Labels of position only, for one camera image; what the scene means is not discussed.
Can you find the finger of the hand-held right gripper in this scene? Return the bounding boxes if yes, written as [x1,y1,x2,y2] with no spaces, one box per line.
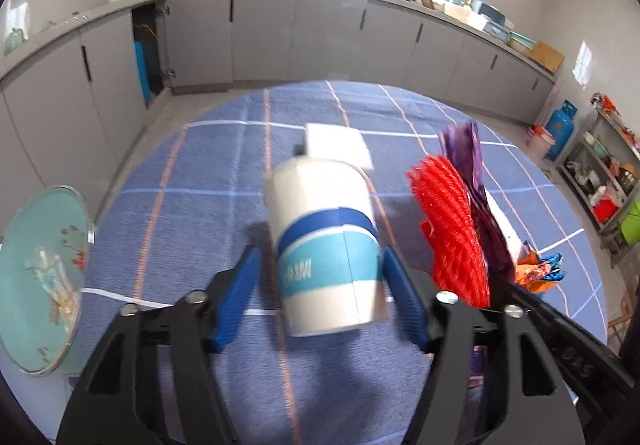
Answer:
[510,285,561,341]

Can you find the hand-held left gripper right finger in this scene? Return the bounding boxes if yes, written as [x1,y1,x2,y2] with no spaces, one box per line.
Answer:
[382,245,586,445]

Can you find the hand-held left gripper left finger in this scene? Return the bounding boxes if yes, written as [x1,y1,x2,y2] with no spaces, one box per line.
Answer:
[56,245,263,445]

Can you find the red mesh net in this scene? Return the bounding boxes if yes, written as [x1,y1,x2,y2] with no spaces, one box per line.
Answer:
[407,155,492,310]

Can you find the white and blue paper cup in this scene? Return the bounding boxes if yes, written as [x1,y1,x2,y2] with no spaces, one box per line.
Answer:
[263,157,388,337]

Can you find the purple snack wrapper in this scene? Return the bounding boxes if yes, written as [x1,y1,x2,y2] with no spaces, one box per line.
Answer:
[437,121,517,311]

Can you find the teal cartoon print bin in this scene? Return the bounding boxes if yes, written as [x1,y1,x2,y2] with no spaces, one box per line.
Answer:
[0,185,96,377]

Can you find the orange and blue wrapper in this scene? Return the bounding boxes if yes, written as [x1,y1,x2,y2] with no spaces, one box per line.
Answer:
[515,252,566,295]

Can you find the red plastic container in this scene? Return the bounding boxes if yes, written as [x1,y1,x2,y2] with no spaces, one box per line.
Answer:
[592,197,621,224]

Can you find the green bucket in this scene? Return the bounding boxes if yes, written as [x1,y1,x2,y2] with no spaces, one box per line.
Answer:
[619,202,640,244]

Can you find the blue plaid tablecloth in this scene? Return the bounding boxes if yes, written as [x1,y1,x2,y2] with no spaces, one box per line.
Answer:
[65,80,608,445]

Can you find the metal storage shelf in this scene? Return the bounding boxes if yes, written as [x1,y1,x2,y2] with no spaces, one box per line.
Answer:
[556,94,640,267]

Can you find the white bucket red label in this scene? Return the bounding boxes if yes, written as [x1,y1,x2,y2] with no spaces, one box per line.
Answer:
[525,124,557,158]

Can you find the white folded tissue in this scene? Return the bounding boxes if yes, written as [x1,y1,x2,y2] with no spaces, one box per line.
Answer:
[304,123,373,172]

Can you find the blue gas cylinder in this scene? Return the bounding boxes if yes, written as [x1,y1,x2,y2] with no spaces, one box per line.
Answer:
[544,100,578,160]

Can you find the tall blue container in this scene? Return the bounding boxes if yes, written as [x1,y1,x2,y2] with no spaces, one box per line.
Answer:
[132,40,152,106]

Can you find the brown cardboard piece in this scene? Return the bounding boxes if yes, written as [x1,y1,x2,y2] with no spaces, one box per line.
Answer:
[530,41,565,74]

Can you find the teal stacked bowls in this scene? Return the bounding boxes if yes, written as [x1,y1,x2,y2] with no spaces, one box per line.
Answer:
[507,31,536,56]

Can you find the grey kitchen base cabinets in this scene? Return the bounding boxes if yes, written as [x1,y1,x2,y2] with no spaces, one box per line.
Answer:
[0,0,559,206]

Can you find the blue plastic container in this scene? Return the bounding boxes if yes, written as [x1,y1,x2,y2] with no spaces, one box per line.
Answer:
[472,0,511,34]

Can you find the white plastic tray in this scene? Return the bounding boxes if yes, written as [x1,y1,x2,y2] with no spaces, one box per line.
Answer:
[444,0,474,24]

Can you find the teal ceramic kettle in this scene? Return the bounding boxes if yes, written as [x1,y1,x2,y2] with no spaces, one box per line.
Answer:
[4,27,29,56]

